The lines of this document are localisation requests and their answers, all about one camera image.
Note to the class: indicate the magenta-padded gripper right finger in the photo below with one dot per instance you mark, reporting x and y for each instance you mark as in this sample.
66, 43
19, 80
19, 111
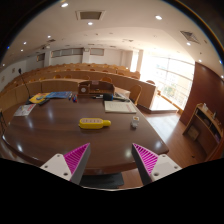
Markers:
161, 166

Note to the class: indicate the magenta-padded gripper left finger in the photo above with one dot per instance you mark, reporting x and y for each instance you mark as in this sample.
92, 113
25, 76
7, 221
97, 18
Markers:
58, 165

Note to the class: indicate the dark chair seat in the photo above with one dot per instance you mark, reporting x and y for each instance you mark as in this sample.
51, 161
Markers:
101, 181

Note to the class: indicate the yellow power strip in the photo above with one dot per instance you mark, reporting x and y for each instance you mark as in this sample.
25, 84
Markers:
91, 123

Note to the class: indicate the wooden shelf unit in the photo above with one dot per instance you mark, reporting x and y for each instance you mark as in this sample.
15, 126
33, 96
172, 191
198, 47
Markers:
203, 128

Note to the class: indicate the white and red leaflet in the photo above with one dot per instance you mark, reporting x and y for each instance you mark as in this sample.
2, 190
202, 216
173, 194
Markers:
25, 110

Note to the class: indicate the red marker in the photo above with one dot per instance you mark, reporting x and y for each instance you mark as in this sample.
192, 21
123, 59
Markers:
75, 98

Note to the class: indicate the blue marker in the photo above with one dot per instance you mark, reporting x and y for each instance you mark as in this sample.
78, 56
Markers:
70, 97

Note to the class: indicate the yellow booklet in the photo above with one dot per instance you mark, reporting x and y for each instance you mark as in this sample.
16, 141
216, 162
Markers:
37, 98

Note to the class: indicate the blue booklet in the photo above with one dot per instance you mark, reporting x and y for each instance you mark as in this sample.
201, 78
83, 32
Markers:
58, 95

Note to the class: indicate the white book with red strip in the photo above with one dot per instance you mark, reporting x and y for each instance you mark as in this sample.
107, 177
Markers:
120, 107

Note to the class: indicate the black pen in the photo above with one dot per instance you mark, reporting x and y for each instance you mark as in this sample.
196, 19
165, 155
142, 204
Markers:
98, 97

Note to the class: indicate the wooden chair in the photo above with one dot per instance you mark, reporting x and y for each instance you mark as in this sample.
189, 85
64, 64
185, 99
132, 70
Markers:
135, 91

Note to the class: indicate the rows of wooden lecture seats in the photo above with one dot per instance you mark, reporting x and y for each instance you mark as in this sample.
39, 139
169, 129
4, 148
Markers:
33, 86

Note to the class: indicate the black handheld microphone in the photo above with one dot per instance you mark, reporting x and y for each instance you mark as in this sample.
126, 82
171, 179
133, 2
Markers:
107, 97

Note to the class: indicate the wooden desk organizer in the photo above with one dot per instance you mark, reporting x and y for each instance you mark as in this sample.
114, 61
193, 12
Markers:
96, 88

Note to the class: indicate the large window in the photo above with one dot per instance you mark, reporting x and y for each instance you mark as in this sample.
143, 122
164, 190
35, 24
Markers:
170, 80

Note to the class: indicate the black gooseneck microphone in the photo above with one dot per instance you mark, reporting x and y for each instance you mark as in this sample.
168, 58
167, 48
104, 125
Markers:
24, 83

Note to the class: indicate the slatted ceiling air vent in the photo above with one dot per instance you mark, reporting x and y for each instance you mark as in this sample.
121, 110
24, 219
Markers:
190, 36

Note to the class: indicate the ceiling lights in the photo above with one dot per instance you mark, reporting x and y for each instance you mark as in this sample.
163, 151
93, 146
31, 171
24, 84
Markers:
90, 23

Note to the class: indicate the square ceiling air vent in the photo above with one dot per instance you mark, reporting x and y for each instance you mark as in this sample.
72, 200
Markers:
90, 15

